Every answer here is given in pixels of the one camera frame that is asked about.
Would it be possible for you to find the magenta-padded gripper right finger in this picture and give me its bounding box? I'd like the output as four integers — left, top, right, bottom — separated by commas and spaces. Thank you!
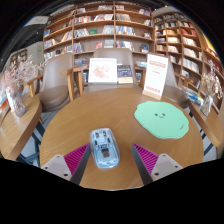
131, 143, 183, 186

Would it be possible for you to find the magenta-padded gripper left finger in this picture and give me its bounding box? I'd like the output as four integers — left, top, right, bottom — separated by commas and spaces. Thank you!
41, 143, 92, 186

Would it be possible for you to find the transparent computer mouse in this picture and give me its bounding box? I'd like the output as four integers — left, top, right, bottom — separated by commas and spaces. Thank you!
89, 126, 121, 169

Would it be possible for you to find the green smiley mouse pad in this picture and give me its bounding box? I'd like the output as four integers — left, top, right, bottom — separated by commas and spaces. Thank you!
133, 100, 190, 140

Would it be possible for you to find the round wooden side table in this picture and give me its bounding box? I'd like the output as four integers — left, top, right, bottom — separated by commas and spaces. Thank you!
0, 95, 43, 161
186, 99, 224, 158

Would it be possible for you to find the taupe armchair with wooden arms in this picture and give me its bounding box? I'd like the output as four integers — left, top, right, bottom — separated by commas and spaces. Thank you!
61, 47, 147, 94
24, 52, 76, 113
163, 58, 193, 109

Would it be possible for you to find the stack of wrapped books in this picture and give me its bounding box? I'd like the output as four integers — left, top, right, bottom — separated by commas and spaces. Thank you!
181, 85, 204, 106

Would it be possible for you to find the vase with pink blossom branches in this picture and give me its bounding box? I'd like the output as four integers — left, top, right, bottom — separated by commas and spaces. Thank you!
0, 54, 39, 118

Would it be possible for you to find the glass vase with dried flowers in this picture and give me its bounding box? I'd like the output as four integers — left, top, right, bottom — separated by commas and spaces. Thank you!
199, 59, 224, 117

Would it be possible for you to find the white sign on wooden base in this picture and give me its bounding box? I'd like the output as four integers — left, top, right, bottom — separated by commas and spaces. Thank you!
142, 52, 169, 101

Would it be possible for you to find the dark blue book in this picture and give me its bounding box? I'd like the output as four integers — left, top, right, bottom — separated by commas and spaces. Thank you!
116, 63, 134, 85

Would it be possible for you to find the small white table sign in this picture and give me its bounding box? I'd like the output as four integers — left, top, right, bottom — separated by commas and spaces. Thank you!
5, 87, 16, 112

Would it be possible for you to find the white framed floral picture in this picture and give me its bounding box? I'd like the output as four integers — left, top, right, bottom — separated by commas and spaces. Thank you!
87, 57, 118, 84

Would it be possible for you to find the light blue book stack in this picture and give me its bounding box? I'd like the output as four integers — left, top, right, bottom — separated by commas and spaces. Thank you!
135, 60, 148, 68

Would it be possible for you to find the small distant wooden bookshelf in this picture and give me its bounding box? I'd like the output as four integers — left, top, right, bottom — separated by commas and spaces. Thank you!
9, 48, 29, 69

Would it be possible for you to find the tall wooden bookshelf with books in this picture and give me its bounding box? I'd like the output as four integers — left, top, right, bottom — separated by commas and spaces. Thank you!
153, 11, 224, 114

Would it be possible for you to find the wide wooden bookshelf with books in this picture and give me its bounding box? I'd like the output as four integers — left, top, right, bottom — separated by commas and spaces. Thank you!
42, 2, 156, 68

